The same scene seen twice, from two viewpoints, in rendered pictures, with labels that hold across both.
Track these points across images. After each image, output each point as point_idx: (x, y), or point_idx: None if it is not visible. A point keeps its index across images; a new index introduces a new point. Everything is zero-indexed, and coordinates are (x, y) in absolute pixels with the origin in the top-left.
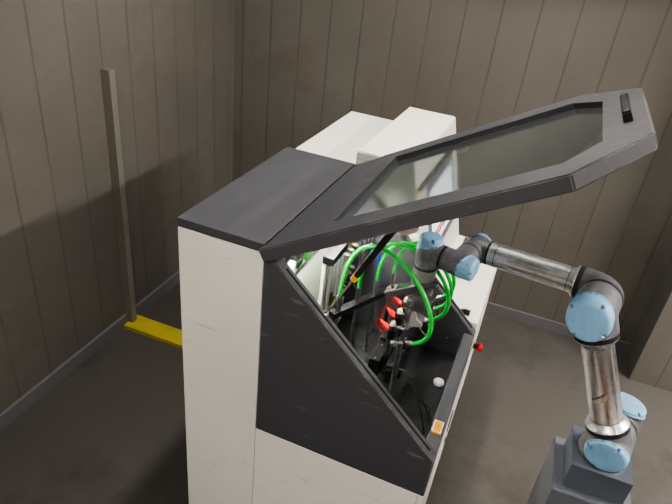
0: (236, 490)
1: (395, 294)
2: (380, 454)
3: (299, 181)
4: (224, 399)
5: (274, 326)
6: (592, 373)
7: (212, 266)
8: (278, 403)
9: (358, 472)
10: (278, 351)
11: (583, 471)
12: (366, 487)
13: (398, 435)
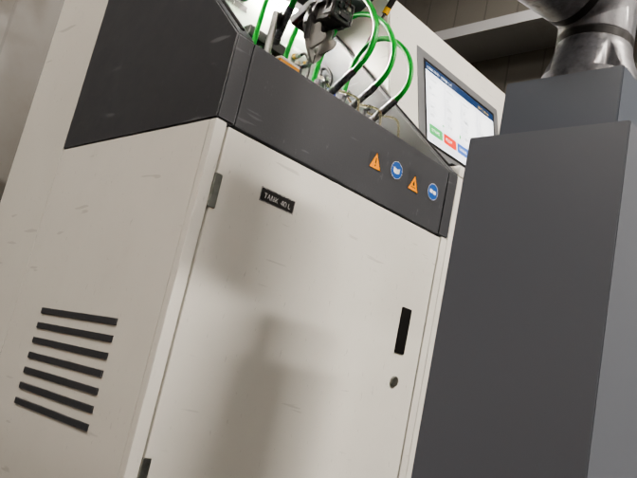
0: (3, 302)
1: (300, 11)
2: (180, 74)
3: None
4: (48, 124)
5: None
6: None
7: None
8: (97, 82)
9: (148, 134)
10: (118, 2)
11: (528, 87)
12: (151, 158)
13: (206, 20)
